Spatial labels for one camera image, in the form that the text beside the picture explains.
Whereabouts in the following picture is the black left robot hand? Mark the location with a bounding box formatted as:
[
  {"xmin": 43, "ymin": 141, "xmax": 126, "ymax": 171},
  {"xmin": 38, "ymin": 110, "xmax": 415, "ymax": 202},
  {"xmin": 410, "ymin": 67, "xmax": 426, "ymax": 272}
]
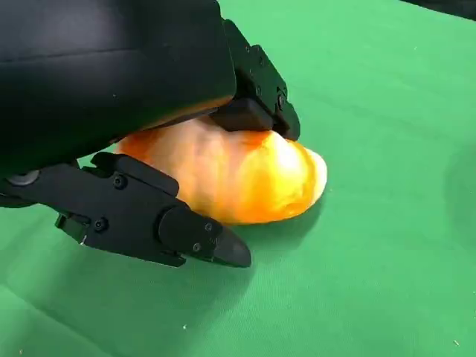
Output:
[{"xmin": 0, "ymin": 0, "xmax": 301, "ymax": 268}]

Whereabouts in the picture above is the orange white toy bread roll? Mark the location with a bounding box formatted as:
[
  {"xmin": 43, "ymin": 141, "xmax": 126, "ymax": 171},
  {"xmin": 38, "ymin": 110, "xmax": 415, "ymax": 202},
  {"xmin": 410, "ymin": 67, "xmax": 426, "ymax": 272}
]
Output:
[{"xmin": 111, "ymin": 103, "xmax": 329, "ymax": 226}]

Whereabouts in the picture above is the green table cloth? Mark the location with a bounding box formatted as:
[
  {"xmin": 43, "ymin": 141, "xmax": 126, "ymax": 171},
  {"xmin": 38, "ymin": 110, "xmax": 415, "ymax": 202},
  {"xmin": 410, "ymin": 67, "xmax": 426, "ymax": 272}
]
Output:
[{"xmin": 0, "ymin": 0, "xmax": 476, "ymax": 357}]

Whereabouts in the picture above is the black curtain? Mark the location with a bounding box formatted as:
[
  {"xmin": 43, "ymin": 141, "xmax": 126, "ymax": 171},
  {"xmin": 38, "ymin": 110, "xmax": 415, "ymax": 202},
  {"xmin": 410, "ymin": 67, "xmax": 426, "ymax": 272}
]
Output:
[{"xmin": 399, "ymin": 0, "xmax": 476, "ymax": 20}]

